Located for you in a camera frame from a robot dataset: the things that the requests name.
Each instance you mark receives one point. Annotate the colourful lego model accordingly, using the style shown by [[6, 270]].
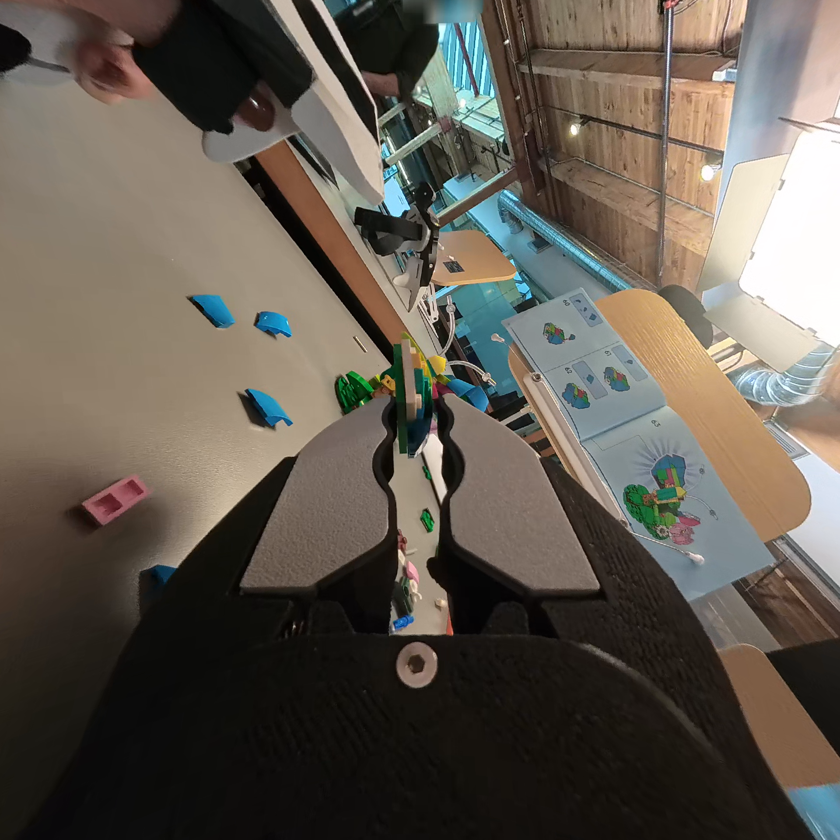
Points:
[[354, 394]]

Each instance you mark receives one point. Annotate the silver ventilation duct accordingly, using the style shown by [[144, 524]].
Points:
[[564, 239]]

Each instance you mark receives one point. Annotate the blue curved lego piece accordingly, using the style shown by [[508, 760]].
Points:
[[213, 312], [272, 325], [159, 577], [269, 407]]

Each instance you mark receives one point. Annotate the ceiling spot light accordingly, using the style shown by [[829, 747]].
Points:
[[707, 172], [576, 128]]

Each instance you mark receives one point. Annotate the cluster of small lego pieces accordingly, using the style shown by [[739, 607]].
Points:
[[408, 577]]

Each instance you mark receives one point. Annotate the person's left hand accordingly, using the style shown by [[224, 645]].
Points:
[[108, 65]]

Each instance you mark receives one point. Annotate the idle hand-held gripper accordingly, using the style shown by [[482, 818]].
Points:
[[400, 229]]

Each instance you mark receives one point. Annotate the flexible silver duct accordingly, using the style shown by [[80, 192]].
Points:
[[787, 380]]

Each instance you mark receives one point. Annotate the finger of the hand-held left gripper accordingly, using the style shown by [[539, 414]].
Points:
[[341, 151]]

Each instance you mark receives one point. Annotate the bright light panel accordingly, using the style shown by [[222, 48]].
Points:
[[794, 249]]

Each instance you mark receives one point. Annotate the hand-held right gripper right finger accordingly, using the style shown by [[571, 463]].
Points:
[[518, 512]]

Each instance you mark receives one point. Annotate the pink lego brick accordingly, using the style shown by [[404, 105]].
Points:
[[115, 500]]

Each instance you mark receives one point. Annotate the round wooden table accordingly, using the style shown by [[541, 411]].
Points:
[[472, 259]]

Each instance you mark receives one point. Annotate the multicoloured lego plate assembly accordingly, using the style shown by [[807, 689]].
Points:
[[410, 387]]

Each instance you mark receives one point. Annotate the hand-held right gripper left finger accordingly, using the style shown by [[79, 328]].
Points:
[[321, 505]]

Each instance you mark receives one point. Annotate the wooden board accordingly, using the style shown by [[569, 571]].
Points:
[[709, 407]]

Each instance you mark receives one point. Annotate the ceiling sprinkler pipe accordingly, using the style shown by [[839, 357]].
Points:
[[667, 131]]

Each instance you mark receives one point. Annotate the small green lego piece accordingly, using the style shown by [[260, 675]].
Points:
[[427, 520]]

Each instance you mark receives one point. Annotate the wooden chair backrest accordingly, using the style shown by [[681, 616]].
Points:
[[768, 715]]

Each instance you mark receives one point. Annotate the lego instruction booklet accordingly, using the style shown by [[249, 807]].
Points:
[[630, 446]]

